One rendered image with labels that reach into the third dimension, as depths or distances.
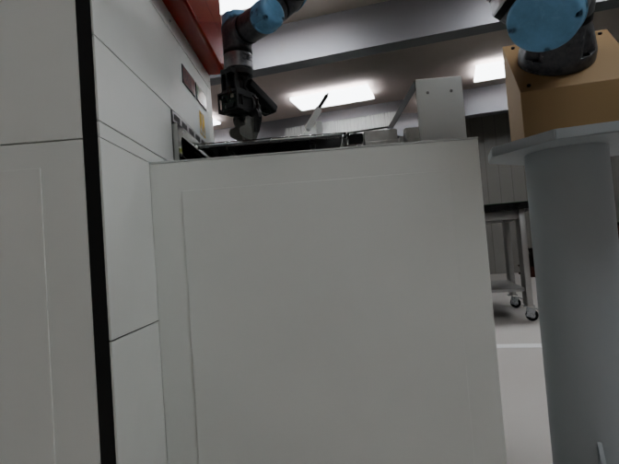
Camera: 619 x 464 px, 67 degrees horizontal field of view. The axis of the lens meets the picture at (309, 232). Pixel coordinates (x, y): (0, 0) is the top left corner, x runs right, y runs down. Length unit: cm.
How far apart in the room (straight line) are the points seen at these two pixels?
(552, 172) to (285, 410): 70
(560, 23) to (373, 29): 422
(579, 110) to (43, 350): 103
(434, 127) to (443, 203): 17
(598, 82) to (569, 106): 7
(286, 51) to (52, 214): 462
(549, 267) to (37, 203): 94
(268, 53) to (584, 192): 454
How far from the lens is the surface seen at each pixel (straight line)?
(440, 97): 102
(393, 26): 508
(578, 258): 106
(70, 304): 77
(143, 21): 106
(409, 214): 90
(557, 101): 109
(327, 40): 517
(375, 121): 586
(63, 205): 78
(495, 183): 875
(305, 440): 94
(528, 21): 95
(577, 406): 112
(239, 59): 129
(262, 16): 123
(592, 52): 116
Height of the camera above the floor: 63
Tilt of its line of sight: 2 degrees up
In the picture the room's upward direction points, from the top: 4 degrees counter-clockwise
